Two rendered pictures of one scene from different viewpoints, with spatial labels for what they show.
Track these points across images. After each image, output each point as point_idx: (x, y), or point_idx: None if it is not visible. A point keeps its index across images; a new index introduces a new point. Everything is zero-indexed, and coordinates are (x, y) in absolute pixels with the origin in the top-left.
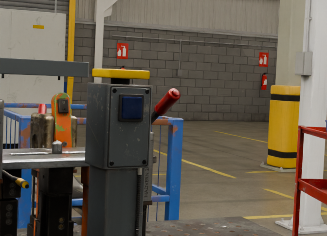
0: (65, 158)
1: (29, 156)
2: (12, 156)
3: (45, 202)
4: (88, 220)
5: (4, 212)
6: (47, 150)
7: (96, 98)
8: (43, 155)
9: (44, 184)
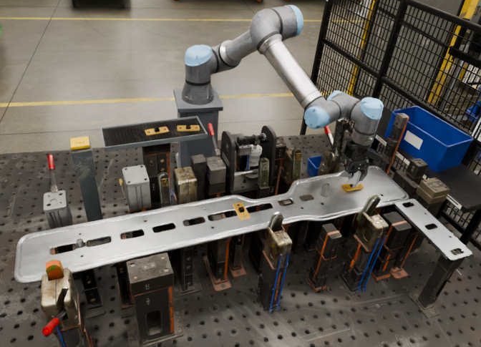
0: (84, 222)
1: (101, 232)
2: (111, 232)
3: None
4: (97, 190)
5: None
6: (81, 257)
7: (91, 149)
8: (91, 236)
9: None
